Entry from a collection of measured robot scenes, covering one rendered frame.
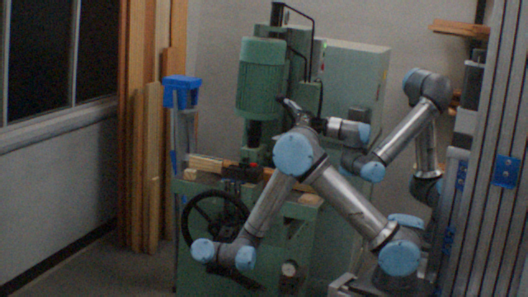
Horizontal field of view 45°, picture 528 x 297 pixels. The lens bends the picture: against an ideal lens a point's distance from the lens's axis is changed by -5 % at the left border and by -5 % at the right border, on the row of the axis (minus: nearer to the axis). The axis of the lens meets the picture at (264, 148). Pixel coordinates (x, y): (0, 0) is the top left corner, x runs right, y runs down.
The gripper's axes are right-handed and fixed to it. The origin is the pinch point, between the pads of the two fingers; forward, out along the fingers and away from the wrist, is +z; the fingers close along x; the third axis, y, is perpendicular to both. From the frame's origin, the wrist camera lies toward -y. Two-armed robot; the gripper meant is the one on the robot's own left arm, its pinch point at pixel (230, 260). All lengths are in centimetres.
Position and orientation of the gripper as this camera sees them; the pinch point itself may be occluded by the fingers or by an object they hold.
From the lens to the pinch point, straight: 236.8
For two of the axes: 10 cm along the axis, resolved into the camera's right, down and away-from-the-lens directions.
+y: -2.4, 9.4, -2.6
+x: 9.5, 1.7, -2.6
